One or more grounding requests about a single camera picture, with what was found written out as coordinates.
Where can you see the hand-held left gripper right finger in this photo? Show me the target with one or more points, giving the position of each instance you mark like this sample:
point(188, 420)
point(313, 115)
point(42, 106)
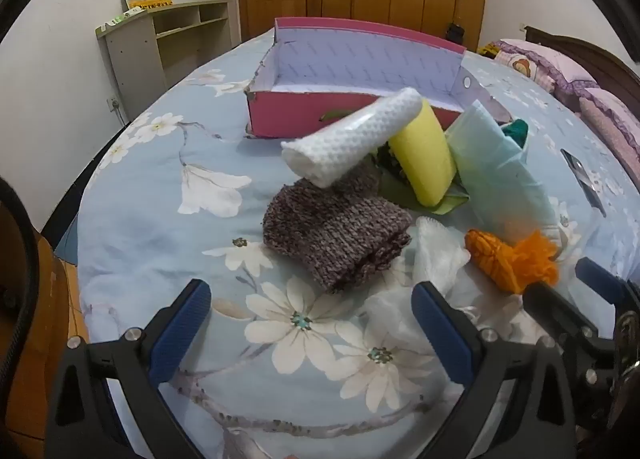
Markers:
point(442, 339)

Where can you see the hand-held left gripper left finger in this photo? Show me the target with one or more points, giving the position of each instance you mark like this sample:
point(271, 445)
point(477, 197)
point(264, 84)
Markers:
point(185, 334)

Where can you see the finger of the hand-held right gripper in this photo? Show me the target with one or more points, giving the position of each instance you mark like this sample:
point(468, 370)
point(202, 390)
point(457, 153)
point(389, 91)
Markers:
point(550, 309)
point(600, 279)

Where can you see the orange cloth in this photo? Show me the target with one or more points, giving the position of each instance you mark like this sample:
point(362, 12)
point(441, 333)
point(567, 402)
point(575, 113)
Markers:
point(500, 259)

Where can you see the light blue cloth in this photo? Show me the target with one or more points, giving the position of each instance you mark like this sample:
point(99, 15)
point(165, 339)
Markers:
point(500, 184)

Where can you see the green ribbon bow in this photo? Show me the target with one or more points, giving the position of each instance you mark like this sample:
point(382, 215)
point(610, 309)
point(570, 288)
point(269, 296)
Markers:
point(400, 189)

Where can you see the grey knitted cloth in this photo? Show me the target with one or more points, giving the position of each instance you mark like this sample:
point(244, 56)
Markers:
point(330, 229)

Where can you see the green white knitted sock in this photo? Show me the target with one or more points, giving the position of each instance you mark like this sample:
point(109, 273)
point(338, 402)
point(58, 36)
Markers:
point(517, 131)

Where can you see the yellow sponge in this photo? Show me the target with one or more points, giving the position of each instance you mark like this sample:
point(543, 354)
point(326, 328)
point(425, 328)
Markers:
point(425, 159)

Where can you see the pink cardboard box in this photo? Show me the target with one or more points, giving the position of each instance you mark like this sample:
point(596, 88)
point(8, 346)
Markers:
point(300, 114)

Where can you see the white mesh bag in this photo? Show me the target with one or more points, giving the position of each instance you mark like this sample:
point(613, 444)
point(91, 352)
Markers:
point(440, 249)

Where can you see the blue floral bedsheet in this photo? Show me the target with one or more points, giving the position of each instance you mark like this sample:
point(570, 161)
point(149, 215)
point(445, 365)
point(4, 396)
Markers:
point(175, 239)

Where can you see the black smartphone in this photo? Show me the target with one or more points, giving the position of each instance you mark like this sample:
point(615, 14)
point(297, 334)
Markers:
point(582, 179)

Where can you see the pink striped pillow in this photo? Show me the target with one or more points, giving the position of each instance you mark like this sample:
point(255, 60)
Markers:
point(615, 124)

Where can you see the pink pillows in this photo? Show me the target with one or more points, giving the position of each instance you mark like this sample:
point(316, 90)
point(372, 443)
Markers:
point(600, 59)

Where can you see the white rolled towel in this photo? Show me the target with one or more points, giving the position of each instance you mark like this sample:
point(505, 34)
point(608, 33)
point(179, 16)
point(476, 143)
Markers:
point(345, 139)

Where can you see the pink cartoon print pillow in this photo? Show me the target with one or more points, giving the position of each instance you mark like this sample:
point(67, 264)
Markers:
point(540, 64)

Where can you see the yellow plush toy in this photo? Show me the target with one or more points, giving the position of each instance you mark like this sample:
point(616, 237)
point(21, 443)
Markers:
point(487, 50)

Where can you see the pale green shelf unit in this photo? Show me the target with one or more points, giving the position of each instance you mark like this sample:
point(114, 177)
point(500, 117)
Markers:
point(135, 64)

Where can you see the black hanging bag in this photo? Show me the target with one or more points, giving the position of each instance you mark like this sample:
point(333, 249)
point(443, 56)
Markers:
point(455, 34)

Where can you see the white wall socket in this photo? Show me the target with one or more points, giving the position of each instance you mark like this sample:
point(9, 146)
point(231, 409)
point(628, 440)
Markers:
point(114, 103)

